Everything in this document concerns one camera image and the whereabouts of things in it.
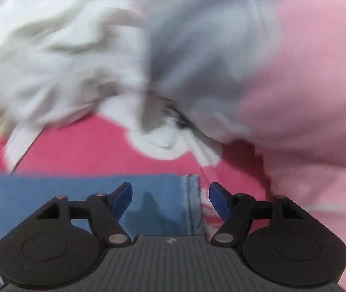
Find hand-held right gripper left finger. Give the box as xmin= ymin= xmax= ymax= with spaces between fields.
xmin=36 ymin=182 xmax=132 ymax=247

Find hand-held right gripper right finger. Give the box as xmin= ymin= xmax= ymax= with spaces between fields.
xmin=209 ymin=182 xmax=307 ymax=248

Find blue denim jeans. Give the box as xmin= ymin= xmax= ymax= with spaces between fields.
xmin=0 ymin=173 xmax=204 ymax=245

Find pink floral blanket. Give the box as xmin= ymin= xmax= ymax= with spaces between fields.
xmin=0 ymin=88 xmax=271 ymax=238

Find light pink cloth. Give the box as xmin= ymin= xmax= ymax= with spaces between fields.
xmin=124 ymin=0 xmax=346 ymax=292

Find grey cloth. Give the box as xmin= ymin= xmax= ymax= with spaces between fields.
xmin=141 ymin=0 xmax=284 ymax=146

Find white cloth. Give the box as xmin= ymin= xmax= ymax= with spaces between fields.
xmin=0 ymin=0 xmax=222 ymax=168

